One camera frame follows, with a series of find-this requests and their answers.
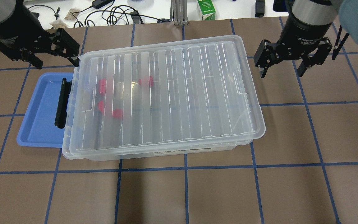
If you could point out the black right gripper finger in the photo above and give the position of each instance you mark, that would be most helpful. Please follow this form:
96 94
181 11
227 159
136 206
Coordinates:
318 58
264 57

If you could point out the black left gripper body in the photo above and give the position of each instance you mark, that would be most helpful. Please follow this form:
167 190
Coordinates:
16 27

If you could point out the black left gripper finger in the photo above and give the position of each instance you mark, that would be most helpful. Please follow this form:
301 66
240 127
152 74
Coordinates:
36 62
66 46

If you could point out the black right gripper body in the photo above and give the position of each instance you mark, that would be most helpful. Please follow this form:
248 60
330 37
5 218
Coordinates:
303 29

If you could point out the clear plastic box lid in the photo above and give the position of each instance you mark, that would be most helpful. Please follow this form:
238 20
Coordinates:
166 96

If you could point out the red block with stud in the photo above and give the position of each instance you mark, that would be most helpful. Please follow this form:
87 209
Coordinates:
117 114

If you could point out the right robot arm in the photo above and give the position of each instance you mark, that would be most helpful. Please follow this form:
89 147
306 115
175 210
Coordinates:
342 15

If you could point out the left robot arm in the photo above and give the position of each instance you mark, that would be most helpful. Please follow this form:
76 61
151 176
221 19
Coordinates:
7 6

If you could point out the black box latch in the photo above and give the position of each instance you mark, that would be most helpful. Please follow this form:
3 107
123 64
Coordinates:
61 113

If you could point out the clear plastic storage box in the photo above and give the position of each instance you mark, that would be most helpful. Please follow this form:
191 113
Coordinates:
154 149

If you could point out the red block in box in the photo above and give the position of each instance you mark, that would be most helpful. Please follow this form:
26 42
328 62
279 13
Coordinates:
149 81

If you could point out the red double block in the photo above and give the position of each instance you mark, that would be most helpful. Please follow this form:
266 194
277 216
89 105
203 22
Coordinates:
102 86

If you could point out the black power adapter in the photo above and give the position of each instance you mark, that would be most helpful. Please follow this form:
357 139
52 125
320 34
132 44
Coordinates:
97 4

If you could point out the blue plastic tray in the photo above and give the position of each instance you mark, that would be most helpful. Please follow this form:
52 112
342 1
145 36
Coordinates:
38 126

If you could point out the green white carton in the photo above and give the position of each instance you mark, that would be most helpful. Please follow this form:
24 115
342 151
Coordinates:
206 10

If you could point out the red block under handle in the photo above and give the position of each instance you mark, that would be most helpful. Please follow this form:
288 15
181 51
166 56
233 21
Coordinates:
101 106

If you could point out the aluminium frame post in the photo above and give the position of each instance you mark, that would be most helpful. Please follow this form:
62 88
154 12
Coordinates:
178 12

